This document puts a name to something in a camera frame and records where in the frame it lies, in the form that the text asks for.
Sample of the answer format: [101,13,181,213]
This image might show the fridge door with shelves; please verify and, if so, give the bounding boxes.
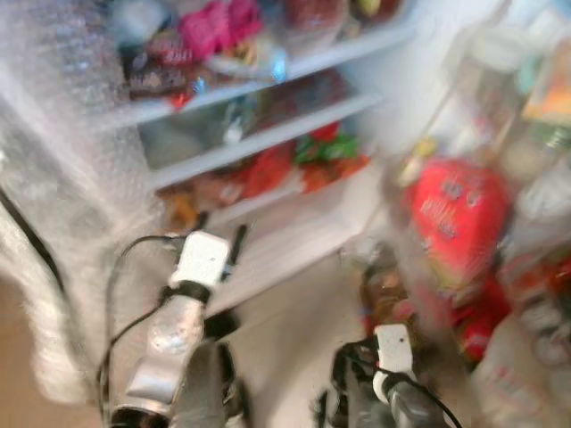
[357,0,571,428]

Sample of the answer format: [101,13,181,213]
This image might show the orange packet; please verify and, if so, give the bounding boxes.
[241,143,371,197]

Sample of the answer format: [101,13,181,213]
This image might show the green and red packet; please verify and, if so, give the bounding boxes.
[294,125,362,166]

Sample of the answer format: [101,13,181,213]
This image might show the dark brown snack packet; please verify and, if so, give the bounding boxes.
[125,40,193,99]

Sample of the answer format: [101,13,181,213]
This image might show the bubble wrap sheet black tape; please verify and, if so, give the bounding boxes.
[0,0,170,402]

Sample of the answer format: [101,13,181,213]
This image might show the pink bag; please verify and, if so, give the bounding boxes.
[177,0,264,59]

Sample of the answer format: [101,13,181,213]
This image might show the red snack bag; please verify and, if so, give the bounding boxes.
[409,159,511,282]

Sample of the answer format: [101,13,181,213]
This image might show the red sachet bundle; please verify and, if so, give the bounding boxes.
[451,272,514,362]

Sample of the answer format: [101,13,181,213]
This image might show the orange label carton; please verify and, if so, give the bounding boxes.
[522,40,571,126]

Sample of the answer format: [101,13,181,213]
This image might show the small dark red-lid jar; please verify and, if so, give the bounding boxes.
[352,0,402,23]

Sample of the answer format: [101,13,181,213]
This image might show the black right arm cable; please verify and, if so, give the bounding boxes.
[330,339,460,428]

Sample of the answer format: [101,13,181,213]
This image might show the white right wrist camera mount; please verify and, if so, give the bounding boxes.
[373,323,414,375]

